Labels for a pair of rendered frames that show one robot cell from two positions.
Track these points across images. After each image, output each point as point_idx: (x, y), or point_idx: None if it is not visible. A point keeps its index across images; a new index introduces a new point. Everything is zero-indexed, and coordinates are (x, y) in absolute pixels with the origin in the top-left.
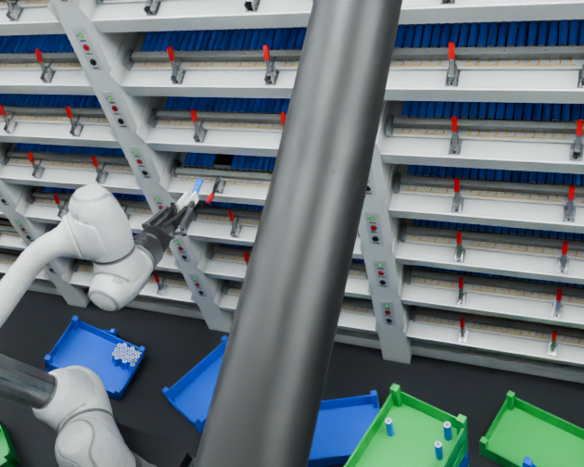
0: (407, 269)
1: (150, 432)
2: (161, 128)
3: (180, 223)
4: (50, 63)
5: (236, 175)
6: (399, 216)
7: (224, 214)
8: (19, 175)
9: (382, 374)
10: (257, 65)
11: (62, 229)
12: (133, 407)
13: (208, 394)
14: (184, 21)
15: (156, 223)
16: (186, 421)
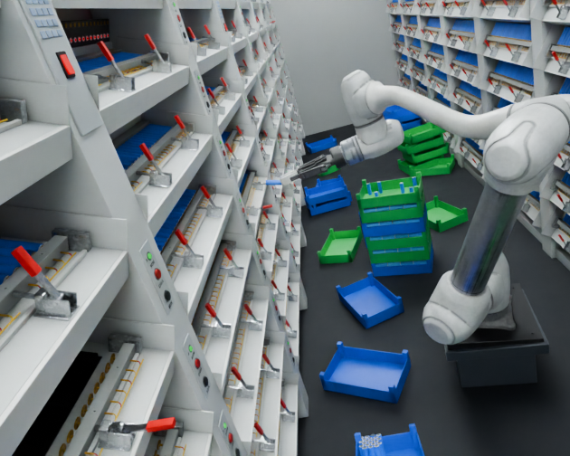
0: None
1: (432, 399)
2: None
3: (318, 157)
4: (176, 138)
5: (245, 201)
6: None
7: None
8: (221, 360)
9: (318, 305)
10: (220, 98)
11: (379, 84)
12: (418, 430)
13: (375, 379)
14: (213, 58)
15: (323, 158)
16: (406, 381)
